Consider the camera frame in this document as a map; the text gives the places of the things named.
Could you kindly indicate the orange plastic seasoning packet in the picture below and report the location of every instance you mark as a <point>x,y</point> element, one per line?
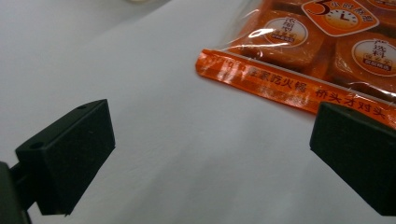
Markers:
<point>299,40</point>

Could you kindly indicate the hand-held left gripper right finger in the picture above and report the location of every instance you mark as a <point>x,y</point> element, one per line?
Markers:
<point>358,152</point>

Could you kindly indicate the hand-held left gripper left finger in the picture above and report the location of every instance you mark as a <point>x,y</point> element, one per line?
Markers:
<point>67,155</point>

